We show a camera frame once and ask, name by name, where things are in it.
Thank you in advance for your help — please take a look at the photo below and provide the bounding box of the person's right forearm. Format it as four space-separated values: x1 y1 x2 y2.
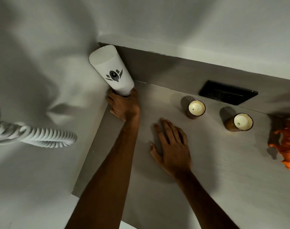
175 170 240 229

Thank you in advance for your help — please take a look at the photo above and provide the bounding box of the person's left forearm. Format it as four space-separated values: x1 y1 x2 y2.
65 114 140 229

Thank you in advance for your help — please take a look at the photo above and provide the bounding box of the black wall socket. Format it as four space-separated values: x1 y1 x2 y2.
198 80 259 106

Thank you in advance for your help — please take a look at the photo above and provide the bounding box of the orange toy tiger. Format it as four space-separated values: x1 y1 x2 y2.
269 127 290 171

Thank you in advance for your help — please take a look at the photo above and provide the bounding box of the person's left hand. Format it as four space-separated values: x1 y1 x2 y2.
105 88 141 122

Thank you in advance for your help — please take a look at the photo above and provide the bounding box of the gold candle cup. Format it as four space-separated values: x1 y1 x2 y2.
225 113 254 132
185 100 206 120

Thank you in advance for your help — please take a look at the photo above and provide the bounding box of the white coiled cord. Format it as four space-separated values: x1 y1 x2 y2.
0 97 78 149

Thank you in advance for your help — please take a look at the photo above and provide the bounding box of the person's right hand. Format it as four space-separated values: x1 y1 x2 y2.
149 118 193 181

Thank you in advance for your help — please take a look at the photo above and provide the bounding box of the white cylindrical device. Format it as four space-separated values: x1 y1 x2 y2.
88 45 135 96

